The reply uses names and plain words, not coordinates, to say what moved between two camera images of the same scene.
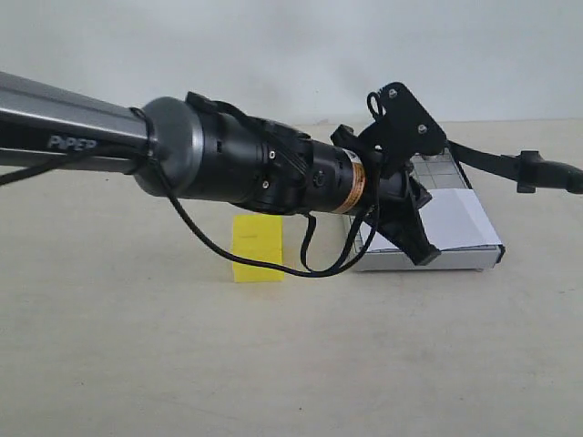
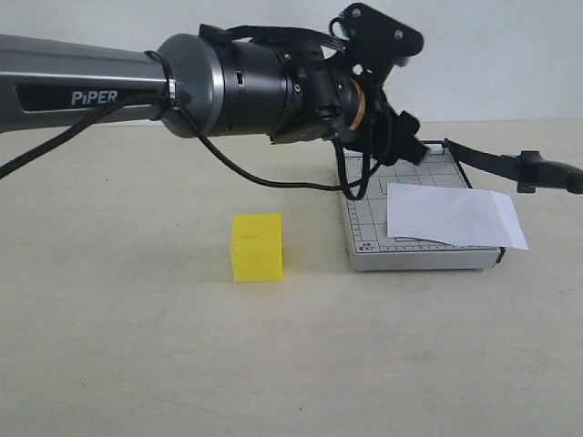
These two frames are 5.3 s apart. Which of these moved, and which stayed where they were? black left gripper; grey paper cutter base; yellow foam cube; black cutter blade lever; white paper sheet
Moved: black left gripper; white paper sheet
Stayed: yellow foam cube; black cutter blade lever; grey paper cutter base
